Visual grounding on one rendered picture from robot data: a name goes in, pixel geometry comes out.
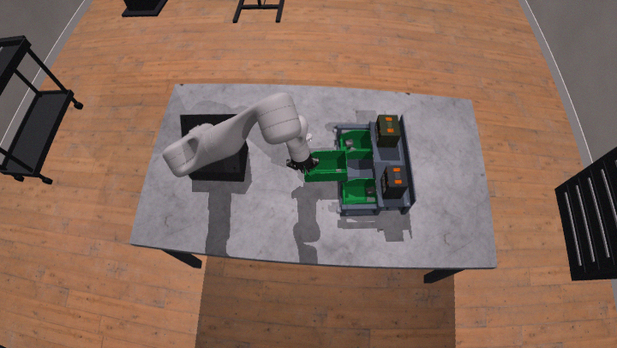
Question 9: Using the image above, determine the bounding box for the green bin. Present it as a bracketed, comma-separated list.
[342, 178, 377, 205]
[339, 130, 373, 159]
[304, 150, 347, 182]

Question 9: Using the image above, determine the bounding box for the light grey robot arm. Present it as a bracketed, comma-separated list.
[162, 93, 312, 177]

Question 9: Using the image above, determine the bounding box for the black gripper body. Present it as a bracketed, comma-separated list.
[291, 154, 313, 166]

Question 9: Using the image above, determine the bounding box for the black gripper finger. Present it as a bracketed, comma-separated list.
[286, 159, 304, 174]
[304, 157, 319, 174]

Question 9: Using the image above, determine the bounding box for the olive green tool case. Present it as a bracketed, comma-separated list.
[374, 115, 401, 147]

